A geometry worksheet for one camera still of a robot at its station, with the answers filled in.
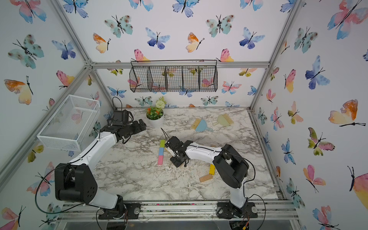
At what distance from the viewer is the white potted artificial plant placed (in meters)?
0.96

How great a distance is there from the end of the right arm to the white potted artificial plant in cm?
28

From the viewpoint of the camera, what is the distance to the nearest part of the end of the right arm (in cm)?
65
